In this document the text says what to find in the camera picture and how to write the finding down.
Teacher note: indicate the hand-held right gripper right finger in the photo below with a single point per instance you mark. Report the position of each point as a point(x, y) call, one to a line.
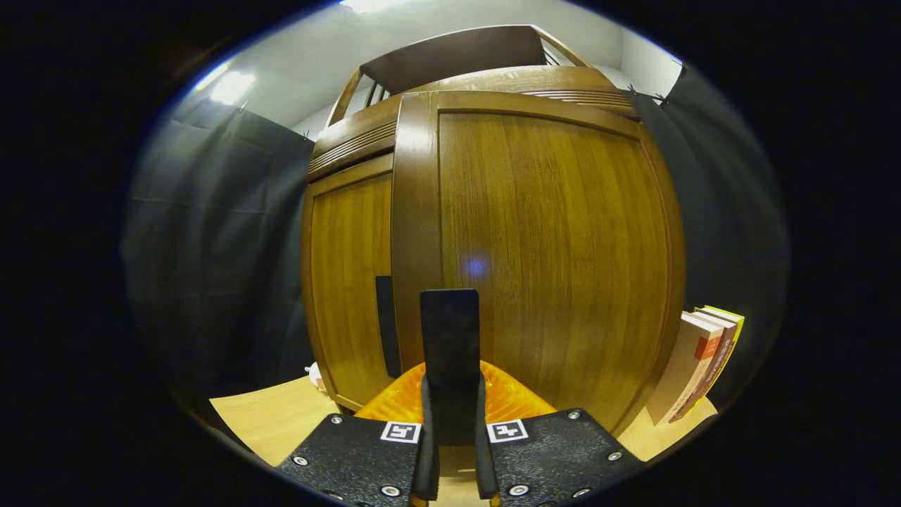
point(486, 465)

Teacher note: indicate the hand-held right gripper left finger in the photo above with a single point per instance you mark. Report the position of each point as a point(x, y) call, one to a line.
point(426, 465)

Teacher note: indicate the wooden cabinet door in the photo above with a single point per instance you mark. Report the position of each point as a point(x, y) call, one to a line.
point(348, 282)
point(563, 246)

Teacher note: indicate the wooden double-door shoe cabinet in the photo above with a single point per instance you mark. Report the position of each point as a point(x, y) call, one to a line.
point(457, 56)

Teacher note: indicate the small white object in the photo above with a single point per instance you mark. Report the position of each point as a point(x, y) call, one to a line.
point(315, 377)

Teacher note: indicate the beige book with orange label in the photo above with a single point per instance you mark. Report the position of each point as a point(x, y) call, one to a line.
point(679, 373)

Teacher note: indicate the dark red book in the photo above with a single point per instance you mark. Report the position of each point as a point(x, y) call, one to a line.
point(719, 366)

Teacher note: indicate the yellow book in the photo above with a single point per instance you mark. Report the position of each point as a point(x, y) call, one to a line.
point(735, 327)

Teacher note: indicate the small ceiling light panel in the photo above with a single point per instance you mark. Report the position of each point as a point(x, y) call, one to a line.
point(232, 87)

